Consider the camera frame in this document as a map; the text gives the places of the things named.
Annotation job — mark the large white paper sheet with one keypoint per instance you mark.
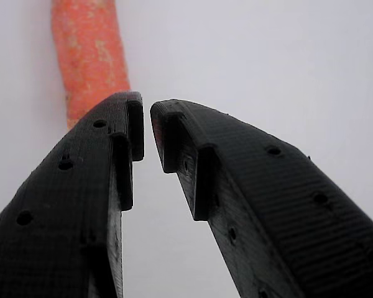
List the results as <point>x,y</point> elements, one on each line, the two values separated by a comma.
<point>251,56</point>

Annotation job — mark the small orange snack piece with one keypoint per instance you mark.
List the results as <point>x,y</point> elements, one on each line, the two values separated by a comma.
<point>90,56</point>

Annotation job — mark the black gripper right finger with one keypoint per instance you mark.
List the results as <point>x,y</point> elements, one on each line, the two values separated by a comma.
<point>267,201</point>

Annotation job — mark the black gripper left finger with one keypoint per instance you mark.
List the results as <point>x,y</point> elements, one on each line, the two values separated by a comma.
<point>65,198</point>

